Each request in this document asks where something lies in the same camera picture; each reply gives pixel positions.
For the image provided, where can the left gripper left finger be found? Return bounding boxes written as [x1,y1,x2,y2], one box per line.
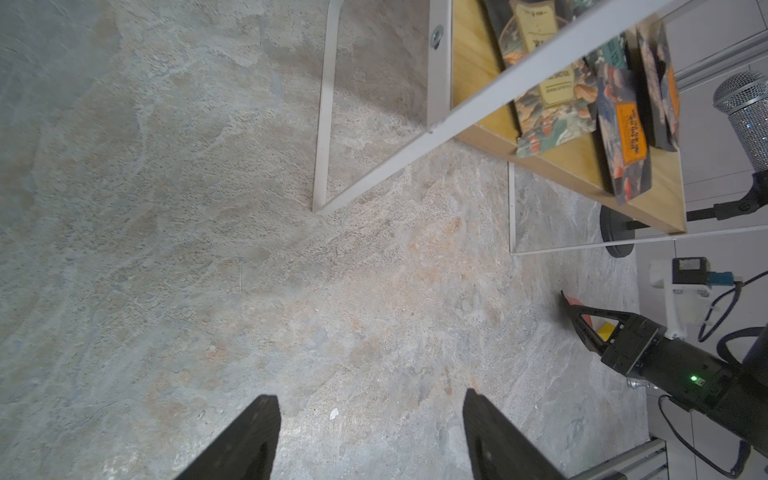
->
[177,395,281,480]

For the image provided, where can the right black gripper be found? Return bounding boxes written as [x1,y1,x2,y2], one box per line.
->
[560,291,735,408]

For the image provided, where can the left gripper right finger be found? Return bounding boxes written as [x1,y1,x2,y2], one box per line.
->
[462,389,565,480]

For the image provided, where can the red tea bag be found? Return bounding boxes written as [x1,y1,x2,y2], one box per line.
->
[565,295,594,328]

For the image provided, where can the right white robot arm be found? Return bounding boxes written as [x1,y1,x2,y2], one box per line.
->
[560,294,767,456]

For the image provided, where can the yellow label tea bag lower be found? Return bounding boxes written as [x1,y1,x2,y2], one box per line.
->
[482,0,600,159]

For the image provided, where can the small orange label tea bag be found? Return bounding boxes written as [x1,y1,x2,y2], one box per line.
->
[636,19,680,152]

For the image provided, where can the teal label tea bag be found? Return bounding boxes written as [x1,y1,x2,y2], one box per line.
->
[569,0,629,72]

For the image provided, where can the yellow wedge block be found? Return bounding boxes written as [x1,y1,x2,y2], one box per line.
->
[597,322,616,342]

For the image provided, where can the glitter microphone on stand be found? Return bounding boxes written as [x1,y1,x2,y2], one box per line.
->
[599,70,768,259]

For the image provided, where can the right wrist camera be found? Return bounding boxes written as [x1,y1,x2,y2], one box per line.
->
[649,256,736,340]

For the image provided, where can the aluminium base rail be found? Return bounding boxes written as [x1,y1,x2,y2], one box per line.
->
[572,439,669,480]

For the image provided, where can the wooden shelf white frame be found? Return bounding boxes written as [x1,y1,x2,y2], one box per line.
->
[311,0,768,256]

